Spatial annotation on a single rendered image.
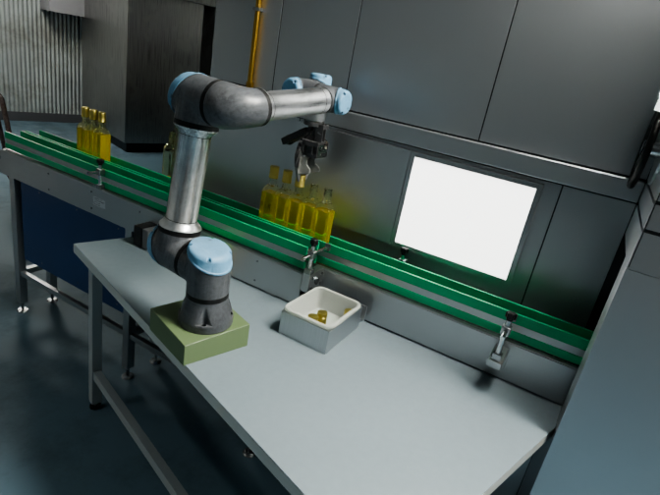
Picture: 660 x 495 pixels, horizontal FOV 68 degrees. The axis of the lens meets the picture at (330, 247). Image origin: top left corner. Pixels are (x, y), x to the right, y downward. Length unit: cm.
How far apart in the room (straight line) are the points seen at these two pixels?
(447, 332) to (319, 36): 112
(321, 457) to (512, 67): 121
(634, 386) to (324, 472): 75
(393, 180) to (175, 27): 544
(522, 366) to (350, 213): 78
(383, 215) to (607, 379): 86
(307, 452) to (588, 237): 103
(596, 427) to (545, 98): 91
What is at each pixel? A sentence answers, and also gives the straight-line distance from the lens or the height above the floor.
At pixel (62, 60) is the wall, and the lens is 833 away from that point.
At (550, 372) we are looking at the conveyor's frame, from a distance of 159.
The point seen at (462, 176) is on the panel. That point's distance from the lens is 167.
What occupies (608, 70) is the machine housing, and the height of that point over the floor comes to 166.
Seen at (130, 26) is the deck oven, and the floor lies 149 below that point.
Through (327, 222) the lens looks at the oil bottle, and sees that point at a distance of 173.
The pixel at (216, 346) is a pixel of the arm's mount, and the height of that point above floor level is 78.
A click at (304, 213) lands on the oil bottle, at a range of 176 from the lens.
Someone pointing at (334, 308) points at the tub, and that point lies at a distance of 167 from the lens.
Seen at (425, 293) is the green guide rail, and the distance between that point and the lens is 161.
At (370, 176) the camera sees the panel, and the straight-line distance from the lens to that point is 178.
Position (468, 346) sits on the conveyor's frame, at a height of 82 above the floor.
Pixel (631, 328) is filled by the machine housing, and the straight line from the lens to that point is 135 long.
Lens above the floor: 157
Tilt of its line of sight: 21 degrees down
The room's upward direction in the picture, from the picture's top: 11 degrees clockwise
